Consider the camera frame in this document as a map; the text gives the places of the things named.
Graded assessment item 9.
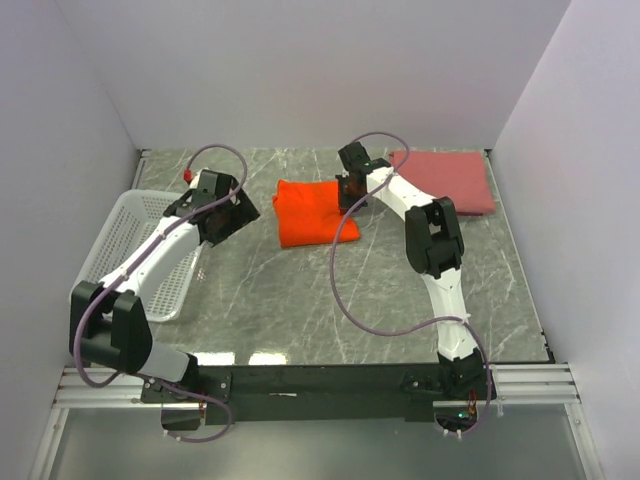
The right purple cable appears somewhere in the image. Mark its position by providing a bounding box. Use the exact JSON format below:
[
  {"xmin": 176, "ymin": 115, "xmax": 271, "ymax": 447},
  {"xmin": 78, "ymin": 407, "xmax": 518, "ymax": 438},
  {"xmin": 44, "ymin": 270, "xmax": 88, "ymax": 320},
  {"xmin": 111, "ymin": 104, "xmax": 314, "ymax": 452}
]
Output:
[{"xmin": 329, "ymin": 130, "xmax": 494, "ymax": 441}]

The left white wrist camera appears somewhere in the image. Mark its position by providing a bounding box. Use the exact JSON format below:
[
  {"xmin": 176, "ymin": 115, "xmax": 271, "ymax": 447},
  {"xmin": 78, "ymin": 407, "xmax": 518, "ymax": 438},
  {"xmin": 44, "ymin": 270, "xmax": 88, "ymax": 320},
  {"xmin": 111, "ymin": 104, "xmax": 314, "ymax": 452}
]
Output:
[{"xmin": 183, "ymin": 169, "xmax": 213, "ymax": 190}]

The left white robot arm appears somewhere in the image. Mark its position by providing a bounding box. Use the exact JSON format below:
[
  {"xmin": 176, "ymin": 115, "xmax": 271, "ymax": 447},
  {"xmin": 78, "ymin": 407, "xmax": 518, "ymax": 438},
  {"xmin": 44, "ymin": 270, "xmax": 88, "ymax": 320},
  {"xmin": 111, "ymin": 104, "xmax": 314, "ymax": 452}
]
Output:
[{"xmin": 69, "ymin": 169, "xmax": 260, "ymax": 402}]

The orange t shirt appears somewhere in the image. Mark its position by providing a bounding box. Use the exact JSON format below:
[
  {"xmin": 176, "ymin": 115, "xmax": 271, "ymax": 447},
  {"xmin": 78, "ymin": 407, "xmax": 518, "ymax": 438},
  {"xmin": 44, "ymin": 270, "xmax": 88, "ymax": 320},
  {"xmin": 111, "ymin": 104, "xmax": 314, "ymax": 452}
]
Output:
[{"xmin": 272, "ymin": 180, "xmax": 342, "ymax": 249}]

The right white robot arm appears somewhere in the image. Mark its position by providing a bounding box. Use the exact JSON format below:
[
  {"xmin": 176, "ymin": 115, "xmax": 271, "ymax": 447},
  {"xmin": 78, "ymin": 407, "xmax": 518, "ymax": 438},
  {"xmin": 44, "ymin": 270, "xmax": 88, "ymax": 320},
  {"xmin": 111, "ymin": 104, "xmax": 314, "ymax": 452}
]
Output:
[{"xmin": 329, "ymin": 140, "xmax": 493, "ymax": 399}]

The folded pink t shirt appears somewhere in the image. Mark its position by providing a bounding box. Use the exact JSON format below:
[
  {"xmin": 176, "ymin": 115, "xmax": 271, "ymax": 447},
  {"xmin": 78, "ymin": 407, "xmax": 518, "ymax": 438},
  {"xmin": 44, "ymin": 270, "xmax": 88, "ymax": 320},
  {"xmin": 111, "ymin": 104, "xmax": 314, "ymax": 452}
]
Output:
[{"xmin": 399, "ymin": 151, "xmax": 496, "ymax": 216}]

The purple cable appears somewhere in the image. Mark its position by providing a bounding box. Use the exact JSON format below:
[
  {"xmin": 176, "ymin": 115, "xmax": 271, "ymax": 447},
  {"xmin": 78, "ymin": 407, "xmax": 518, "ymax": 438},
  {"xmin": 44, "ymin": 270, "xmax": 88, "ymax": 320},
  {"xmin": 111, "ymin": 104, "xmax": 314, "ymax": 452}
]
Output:
[
  {"xmin": 72, "ymin": 143, "xmax": 250, "ymax": 445},
  {"xmin": 329, "ymin": 130, "xmax": 494, "ymax": 441}
]

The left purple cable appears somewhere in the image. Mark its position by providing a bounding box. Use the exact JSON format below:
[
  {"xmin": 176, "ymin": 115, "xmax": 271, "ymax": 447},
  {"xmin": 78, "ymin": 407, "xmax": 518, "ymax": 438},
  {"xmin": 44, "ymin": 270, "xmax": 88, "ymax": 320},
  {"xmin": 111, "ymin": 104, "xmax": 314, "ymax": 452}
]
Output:
[{"xmin": 72, "ymin": 143, "xmax": 250, "ymax": 445}]

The white perforated plastic basket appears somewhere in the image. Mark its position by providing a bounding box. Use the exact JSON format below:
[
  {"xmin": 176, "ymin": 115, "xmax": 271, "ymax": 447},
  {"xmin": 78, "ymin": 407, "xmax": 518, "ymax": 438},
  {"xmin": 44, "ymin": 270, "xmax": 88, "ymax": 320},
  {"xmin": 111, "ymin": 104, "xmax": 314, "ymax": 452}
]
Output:
[{"xmin": 76, "ymin": 189, "xmax": 202, "ymax": 323}]

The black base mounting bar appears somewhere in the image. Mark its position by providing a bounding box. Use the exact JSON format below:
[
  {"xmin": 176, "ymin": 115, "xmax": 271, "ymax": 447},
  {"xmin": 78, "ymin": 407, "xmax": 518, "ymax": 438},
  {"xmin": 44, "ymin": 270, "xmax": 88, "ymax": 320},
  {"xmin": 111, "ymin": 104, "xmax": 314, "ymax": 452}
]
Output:
[{"xmin": 139, "ymin": 364, "xmax": 499, "ymax": 432}]

